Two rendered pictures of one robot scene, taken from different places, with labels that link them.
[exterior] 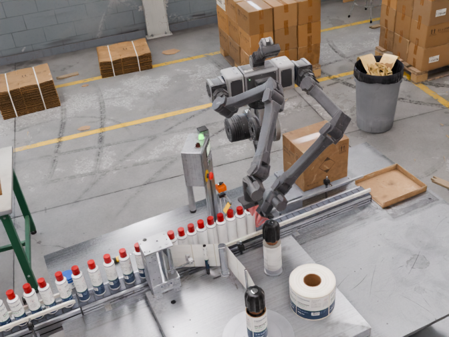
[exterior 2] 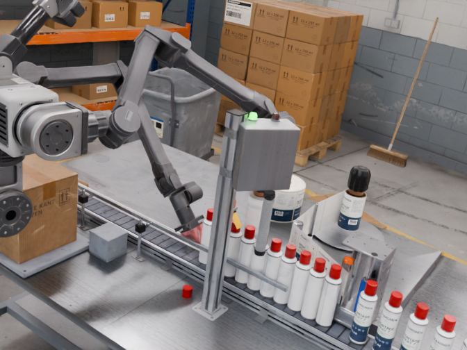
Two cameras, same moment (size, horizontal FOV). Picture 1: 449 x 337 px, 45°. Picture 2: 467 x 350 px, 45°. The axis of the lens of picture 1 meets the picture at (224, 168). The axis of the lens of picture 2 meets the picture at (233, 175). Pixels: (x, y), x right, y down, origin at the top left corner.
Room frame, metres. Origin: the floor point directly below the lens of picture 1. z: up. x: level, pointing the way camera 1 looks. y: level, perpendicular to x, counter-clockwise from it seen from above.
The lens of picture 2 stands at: (3.11, 1.30, 1.95)
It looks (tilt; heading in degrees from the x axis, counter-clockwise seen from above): 23 degrees down; 234
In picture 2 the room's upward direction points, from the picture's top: 8 degrees clockwise
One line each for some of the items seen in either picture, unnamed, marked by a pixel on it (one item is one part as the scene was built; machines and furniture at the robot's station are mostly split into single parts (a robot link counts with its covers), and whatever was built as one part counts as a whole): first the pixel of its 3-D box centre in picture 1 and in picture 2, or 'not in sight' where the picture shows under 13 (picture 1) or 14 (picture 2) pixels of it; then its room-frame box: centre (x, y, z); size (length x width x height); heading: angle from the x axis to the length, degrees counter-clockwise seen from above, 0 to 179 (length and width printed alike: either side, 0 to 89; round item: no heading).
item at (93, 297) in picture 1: (234, 243); (226, 278); (2.11, -0.01, 0.86); 1.65 x 0.08 x 0.04; 111
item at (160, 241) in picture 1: (155, 243); (369, 245); (1.87, 0.35, 1.14); 0.14 x 0.11 x 0.01; 111
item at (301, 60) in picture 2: not in sight; (283, 76); (-0.54, -3.03, 0.70); 1.20 x 0.82 x 1.39; 110
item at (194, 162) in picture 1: (197, 160); (261, 153); (2.15, 0.12, 1.38); 0.17 x 0.10 x 0.19; 166
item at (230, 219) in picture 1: (231, 226); (232, 248); (2.11, 0.00, 0.98); 0.05 x 0.05 x 0.20
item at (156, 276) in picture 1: (159, 263); (358, 282); (1.87, 0.35, 1.01); 0.14 x 0.13 x 0.26; 111
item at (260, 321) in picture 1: (256, 314); (354, 200); (1.49, -0.06, 1.04); 0.09 x 0.09 x 0.29
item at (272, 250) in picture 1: (272, 247); (258, 203); (1.88, -0.18, 1.03); 0.09 x 0.09 x 0.30
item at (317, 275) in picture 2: (173, 247); (314, 288); (2.00, 0.29, 0.98); 0.05 x 0.05 x 0.20
